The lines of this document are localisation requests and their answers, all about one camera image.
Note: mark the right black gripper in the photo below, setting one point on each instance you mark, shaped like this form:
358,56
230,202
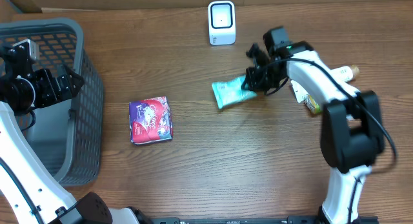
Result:
255,83

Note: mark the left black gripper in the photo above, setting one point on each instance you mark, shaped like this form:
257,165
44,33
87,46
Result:
53,93

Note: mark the teal wet wipes pack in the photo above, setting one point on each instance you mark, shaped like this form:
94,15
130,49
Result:
230,92

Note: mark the green juice carton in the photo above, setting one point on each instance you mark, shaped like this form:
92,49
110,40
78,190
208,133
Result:
312,104

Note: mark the white conditioner tube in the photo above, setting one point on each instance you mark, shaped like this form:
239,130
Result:
344,73

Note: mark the red purple pad pack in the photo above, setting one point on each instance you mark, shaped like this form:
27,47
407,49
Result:
150,121

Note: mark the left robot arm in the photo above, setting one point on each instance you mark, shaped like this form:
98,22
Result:
35,196

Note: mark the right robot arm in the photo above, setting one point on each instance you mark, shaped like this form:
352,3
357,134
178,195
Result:
351,129

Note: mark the white barcode scanner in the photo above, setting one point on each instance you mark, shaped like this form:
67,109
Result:
221,23

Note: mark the grey plastic basket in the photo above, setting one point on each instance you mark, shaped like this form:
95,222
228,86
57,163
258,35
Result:
67,136

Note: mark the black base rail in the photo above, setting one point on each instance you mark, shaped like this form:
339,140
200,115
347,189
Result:
288,220

